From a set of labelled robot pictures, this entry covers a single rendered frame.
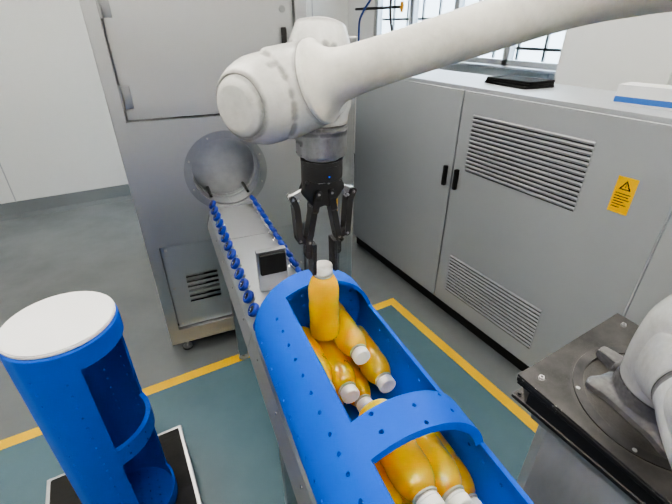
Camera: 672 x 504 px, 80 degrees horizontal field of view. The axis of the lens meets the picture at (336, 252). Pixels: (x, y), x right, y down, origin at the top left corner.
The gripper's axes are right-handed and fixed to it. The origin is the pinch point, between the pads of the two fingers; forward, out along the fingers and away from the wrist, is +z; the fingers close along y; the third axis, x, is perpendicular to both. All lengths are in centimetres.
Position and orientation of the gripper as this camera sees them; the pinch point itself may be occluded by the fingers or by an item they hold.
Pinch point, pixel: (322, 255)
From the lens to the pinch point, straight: 80.7
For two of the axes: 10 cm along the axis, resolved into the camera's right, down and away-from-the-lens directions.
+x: 3.9, 4.6, -8.0
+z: 0.0, 8.7, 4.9
